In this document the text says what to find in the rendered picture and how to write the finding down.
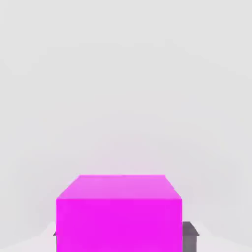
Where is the small magenta cube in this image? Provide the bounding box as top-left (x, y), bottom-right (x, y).
top-left (56, 174), bottom-right (183, 252)

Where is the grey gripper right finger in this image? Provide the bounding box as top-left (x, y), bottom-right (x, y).
top-left (182, 221), bottom-right (223, 252)

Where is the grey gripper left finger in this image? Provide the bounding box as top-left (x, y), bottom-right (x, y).
top-left (29, 221), bottom-right (57, 252)

